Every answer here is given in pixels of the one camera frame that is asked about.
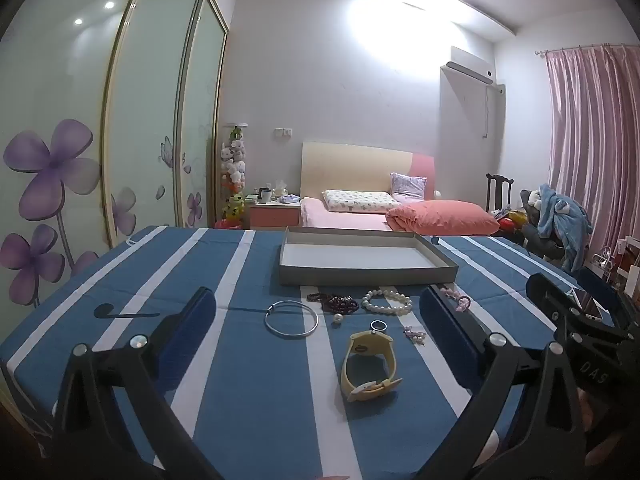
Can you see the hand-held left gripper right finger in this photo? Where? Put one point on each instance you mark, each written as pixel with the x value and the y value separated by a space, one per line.
pixel 440 320

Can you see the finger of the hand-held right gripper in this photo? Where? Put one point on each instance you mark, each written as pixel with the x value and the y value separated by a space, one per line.
pixel 542 290

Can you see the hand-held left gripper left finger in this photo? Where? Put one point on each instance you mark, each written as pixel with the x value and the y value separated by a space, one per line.
pixel 192 320

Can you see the small pink earring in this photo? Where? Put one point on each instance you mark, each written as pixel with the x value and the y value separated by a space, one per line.
pixel 414 335

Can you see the yellow wrist watch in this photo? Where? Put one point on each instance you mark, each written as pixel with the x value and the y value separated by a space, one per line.
pixel 372 345

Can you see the silver bangle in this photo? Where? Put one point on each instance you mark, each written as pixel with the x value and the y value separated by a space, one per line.
pixel 272 307

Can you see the grey cardboard box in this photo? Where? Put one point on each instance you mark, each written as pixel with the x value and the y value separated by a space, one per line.
pixel 300 275

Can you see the dark grey stroller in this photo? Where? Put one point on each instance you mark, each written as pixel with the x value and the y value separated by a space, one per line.
pixel 537 245

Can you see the smartphone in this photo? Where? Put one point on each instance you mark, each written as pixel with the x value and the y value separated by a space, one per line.
pixel 587 307

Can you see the colourful plastic toys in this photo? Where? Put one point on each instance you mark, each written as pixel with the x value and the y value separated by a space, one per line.
pixel 515 220

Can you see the blue striped tablecloth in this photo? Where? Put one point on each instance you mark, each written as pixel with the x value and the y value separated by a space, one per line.
pixel 250 270

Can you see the blue plush garment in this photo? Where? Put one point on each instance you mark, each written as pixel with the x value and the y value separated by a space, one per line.
pixel 565 215

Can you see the white shelf rack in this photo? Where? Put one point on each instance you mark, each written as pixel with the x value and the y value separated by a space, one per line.
pixel 625 260

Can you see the pink pillow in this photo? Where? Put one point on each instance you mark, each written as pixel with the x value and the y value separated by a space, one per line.
pixel 445 217

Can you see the dark wooden chair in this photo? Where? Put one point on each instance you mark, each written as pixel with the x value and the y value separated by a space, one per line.
pixel 500 178

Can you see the yellow green plush toy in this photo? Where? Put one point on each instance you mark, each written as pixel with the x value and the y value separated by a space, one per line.
pixel 234 206

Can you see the pink nightstand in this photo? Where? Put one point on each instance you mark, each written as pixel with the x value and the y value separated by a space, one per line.
pixel 272 216

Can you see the purple pillow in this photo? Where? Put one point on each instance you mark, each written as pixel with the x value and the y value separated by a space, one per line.
pixel 407 187

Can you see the white mug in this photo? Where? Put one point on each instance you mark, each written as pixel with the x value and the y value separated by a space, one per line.
pixel 265 196

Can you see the white patterned pillow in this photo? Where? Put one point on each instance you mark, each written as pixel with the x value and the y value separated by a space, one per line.
pixel 357 201

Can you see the pink curtain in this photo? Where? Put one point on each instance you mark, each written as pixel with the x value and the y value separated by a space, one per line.
pixel 595 150

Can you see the light blue cloth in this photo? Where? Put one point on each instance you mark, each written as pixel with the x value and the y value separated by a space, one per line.
pixel 289 200

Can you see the tissue box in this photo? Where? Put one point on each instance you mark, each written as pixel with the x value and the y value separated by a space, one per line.
pixel 280 191

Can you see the plush toy display tube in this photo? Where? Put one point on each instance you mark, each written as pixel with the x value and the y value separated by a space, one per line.
pixel 235 160

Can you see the pink bed with headboard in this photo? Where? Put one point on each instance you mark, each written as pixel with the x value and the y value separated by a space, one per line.
pixel 350 165

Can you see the flower print sliding wardrobe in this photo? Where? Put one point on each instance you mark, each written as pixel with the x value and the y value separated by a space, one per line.
pixel 150 110

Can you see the curtain rod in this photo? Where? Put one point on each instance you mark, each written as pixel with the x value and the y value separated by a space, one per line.
pixel 539 52

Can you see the white air conditioner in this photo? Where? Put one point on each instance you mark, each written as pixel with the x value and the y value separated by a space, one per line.
pixel 472 62

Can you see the wall socket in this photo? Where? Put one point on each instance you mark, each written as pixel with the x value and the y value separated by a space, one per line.
pixel 283 132

